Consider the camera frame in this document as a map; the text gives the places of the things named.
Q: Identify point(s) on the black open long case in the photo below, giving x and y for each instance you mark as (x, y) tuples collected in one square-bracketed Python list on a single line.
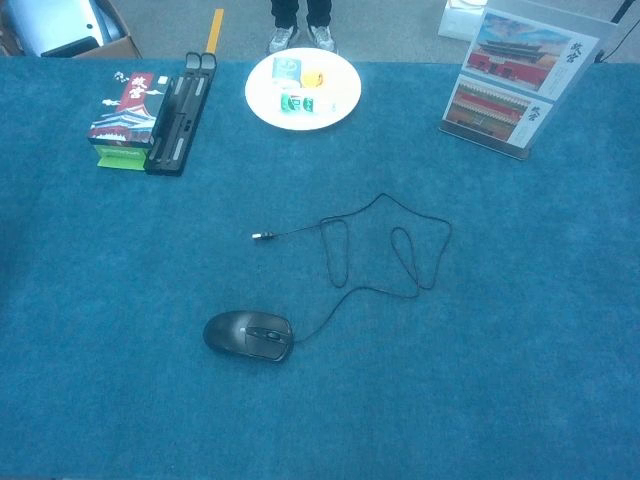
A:
[(176, 125)]

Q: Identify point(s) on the acrylic palace picture stand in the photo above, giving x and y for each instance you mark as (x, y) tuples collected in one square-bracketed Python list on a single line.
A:
[(500, 100)]

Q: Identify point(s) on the yellow floor tape strip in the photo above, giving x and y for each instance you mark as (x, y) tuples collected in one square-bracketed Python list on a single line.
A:
[(215, 31)]

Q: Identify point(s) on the silver grey device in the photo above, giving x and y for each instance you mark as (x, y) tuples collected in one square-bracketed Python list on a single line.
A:
[(55, 25)]

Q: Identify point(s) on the black computer mouse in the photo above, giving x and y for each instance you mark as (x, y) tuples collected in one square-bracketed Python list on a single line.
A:
[(232, 332)]

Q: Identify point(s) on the white box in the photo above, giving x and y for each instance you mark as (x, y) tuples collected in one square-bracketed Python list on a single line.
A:
[(457, 22)]

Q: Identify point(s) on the orange round snack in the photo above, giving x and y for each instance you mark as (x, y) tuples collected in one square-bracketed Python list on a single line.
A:
[(312, 78)]

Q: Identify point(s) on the black trouser leg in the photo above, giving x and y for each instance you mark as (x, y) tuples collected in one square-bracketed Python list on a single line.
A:
[(319, 12), (285, 12)]

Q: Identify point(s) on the grey sneaker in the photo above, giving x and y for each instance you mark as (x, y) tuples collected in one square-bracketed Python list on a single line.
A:
[(322, 39), (281, 41)]

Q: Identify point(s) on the white round plate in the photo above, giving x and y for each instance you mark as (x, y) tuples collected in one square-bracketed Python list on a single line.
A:
[(270, 109)]

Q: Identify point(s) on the palace print gift box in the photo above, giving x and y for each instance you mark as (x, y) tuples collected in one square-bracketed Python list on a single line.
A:
[(125, 111)]

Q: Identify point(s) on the brown cardboard box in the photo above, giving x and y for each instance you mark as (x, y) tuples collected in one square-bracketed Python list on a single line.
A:
[(121, 48)]

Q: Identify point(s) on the blue table cloth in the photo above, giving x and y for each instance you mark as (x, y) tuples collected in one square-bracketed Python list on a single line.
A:
[(150, 400)]

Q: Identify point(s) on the white blue snack packet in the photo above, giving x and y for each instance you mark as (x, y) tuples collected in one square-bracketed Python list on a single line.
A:
[(286, 68)]

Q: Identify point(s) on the green flat box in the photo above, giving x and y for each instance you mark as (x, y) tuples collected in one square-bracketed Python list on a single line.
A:
[(120, 158)]

